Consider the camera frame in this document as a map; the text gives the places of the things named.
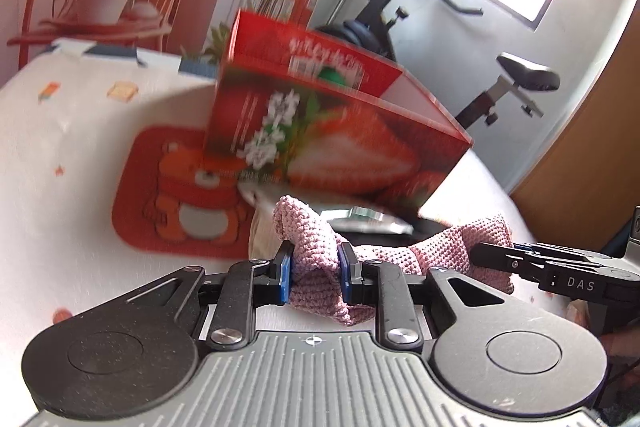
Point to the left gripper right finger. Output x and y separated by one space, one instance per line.
382 286

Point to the red strawberry cardboard box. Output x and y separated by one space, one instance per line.
297 107

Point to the red bear mat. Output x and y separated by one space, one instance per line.
173 198

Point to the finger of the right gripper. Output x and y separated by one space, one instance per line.
523 260
548 252

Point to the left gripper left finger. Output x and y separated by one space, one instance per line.
246 286

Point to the white packaged item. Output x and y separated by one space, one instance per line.
343 212

